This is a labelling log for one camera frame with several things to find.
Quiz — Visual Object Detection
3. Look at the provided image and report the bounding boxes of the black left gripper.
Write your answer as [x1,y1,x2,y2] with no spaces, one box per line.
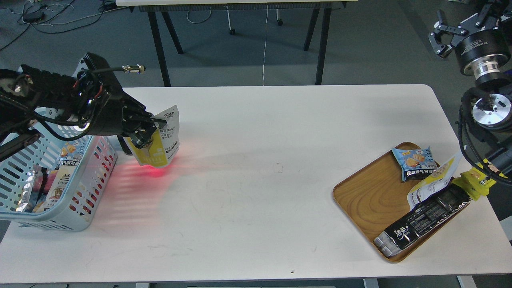
[72,52,168,149]

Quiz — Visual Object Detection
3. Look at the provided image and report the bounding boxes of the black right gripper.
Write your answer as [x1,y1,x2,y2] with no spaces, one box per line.
[428,2,511,76]

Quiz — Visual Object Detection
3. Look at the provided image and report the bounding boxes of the yellow white snack pouch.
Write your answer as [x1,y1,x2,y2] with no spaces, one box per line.
[124,105,180,168]

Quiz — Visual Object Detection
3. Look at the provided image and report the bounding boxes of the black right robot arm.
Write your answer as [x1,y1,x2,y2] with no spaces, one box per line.
[428,0,511,186]

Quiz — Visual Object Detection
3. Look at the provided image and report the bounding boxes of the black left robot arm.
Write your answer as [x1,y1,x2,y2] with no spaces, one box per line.
[0,52,167,160]

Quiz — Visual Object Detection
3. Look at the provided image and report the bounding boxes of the light blue plastic basket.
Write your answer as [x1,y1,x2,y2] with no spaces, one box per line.
[0,123,117,231]

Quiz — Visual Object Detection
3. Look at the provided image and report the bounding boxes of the blue snack packet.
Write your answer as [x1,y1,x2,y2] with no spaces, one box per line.
[392,147,439,182]

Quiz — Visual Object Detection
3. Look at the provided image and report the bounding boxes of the yellow cartoon snack packet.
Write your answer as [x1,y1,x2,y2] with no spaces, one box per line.
[452,167,497,201]

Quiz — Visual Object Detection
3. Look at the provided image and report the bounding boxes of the black long snack package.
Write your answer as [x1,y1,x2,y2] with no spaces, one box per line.
[373,184,472,258]

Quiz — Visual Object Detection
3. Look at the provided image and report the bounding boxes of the black barcode scanner red window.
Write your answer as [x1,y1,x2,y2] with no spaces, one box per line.
[117,135,133,156]

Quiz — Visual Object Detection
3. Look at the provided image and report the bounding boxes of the black leg background table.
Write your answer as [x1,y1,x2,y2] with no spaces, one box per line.
[115,0,348,87]

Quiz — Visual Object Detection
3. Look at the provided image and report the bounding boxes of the wooden tray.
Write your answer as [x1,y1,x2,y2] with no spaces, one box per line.
[333,151,467,262]

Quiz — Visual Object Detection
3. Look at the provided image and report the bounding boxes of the floor cables and adapter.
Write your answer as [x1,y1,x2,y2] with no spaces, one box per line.
[0,0,120,51]

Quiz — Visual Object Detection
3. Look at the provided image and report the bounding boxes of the white hanging cable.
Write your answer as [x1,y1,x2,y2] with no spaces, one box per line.
[262,7,269,86]

